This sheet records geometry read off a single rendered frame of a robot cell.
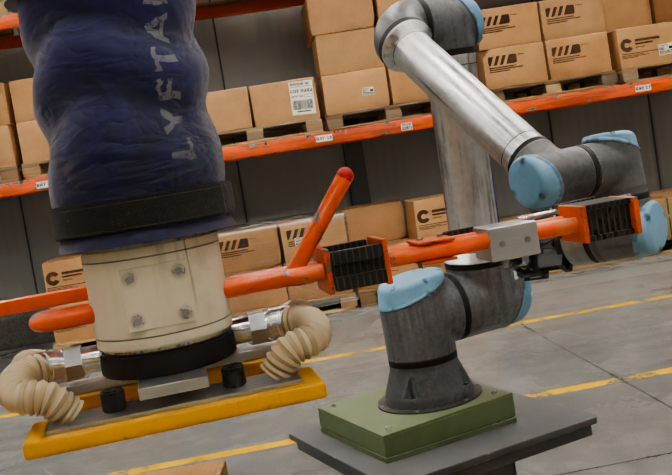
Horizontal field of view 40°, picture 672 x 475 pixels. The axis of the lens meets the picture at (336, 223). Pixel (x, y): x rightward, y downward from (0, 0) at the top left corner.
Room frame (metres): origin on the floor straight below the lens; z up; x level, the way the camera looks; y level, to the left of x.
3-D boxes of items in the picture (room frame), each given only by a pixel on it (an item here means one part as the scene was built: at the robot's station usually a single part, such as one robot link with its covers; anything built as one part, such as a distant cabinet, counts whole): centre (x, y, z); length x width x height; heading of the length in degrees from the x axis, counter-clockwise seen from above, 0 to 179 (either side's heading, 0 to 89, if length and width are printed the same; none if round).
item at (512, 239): (1.25, -0.22, 1.21); 0.07 x 0.07 x 0.04; 11
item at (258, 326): (1.16, 0.23, 1.15); 0.34 x 0.25 x 0.06; 101
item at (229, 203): (1.17, 0.23, 1.33); 0.23 x 0.23 x 0.04
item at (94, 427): (1.07, 0.22, 1.11); 0.34 x 0.10 x 0.05; 101
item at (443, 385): (2.00, -0.14, 0.86); 0.19 x 0.19 x 0.10
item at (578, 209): (1.27, -0.36, 1.22); 0.08 x 0.07 x 0.05; 101
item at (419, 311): (2.00, -0.15, 1.00); 0.17 x 0.15 x 0.18; 114
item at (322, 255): (1.21, -0.01, 1.22); 0.10 x 0.08 x 0.06; 11
